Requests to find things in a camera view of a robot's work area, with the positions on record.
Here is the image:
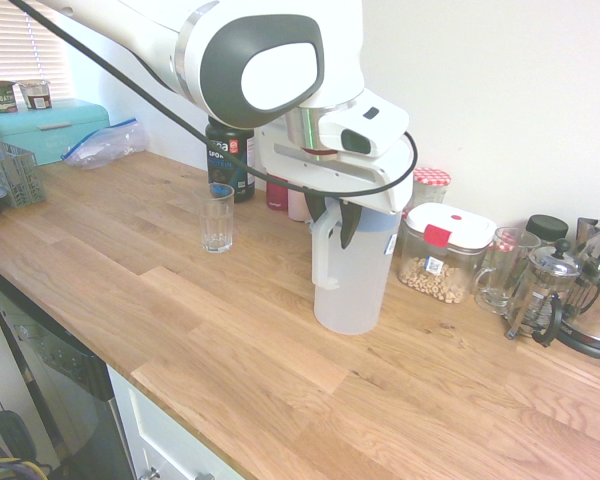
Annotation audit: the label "jar with black lid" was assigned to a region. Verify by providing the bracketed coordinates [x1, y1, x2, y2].
[524, 213, 570, 247]

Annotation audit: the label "brown oatmeal cup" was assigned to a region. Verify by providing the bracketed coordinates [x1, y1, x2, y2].
[18, 78, 53, 112]

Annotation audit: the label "grey plastic cutlery basket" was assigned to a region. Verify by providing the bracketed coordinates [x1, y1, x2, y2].
[0, 130, 48, 209]

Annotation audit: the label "white cabinet drawer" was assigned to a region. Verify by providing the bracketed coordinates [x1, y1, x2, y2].
[106, 363, 247, 480]

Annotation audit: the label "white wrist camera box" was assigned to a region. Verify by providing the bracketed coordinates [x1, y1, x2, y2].
[318, 101, 411, 158]

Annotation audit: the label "clear glass mug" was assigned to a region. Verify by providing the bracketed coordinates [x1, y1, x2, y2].
[473, 226, 543, 316]

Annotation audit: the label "black protein powder tub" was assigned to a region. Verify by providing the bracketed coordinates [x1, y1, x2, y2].
[204, 117, 258, 204]

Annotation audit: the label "glass French press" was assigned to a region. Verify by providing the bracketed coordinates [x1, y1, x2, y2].
[503, 238, 582, 349]

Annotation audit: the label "large jar red checkered lid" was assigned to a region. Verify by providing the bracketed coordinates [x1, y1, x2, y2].
[408, 167, 453, 212]

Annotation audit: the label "teal bread box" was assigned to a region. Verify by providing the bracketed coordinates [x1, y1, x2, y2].
[0, 97, 113, 168]

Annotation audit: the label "window blinds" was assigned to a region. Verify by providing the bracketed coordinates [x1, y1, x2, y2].
[0, 0, 74, 102]

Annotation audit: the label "black steel dishwasher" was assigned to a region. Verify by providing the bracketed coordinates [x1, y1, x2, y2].
[0, 263, 137, 480]

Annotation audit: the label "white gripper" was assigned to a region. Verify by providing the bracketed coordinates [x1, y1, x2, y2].
[256, 124, 416, 250]

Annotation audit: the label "dark chair with cables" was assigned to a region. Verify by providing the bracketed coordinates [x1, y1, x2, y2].
[0, 410, 54, 480]

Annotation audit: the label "metal drawer handle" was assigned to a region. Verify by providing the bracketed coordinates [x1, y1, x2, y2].
[146, 464, 216, 480]

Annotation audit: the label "clear drinking glass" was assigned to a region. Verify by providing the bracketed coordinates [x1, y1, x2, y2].
[192, 183, 236, 255]

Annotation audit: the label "translucent pitcher with blue lid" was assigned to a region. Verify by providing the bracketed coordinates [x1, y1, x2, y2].
[309, 198, 403, 336]

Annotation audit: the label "dark red bottle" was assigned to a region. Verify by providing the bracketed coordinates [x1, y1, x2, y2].
[265, 175, 291, 213]

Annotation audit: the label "pale pink bottle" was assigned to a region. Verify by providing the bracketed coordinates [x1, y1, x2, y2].
[286, 187, 310, 223]

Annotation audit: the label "cereal container white lid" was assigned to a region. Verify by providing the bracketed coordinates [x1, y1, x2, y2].
[397, 202, 498, 305]

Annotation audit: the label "clear zip plastic bag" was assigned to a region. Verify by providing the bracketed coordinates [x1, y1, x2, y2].
[60, 117, 150, 172]

